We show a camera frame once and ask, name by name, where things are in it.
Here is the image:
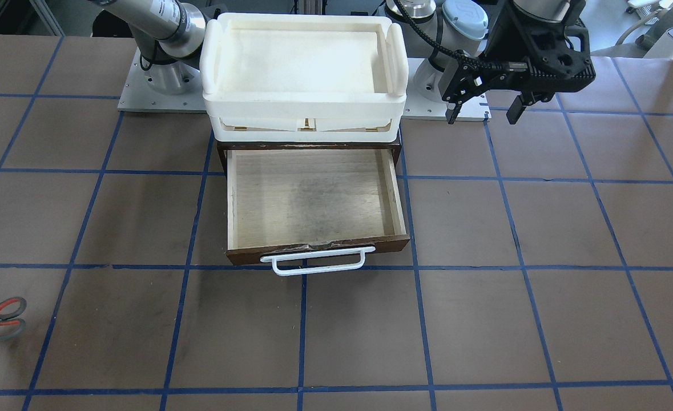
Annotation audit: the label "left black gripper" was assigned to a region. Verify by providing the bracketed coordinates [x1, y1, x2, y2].
[441, 1, 595, 125]

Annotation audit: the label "white drawer handle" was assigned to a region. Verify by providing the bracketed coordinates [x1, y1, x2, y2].
[260, 245, 377, 277]

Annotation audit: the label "light wooden drawer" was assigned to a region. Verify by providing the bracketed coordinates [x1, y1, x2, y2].
[226, 148, 410, 265]

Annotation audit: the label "orange grey scissors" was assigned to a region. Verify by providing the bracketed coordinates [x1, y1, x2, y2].
[0, 296, 27, 340]

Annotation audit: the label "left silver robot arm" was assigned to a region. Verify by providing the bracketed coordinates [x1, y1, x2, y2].
[382, 1, 595, 124]

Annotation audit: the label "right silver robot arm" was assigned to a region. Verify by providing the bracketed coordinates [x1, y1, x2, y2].
[93, 1, 227, 95]

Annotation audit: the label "white plastic tray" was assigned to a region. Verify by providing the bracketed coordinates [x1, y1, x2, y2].
[200, 13, 409, 143]

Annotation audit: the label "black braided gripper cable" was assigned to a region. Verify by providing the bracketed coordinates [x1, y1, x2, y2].
[392, 0, 528, 72]

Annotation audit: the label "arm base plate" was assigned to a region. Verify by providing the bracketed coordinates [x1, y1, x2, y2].
[402, 58, 492, 122]
[118, 50, 206, 114]

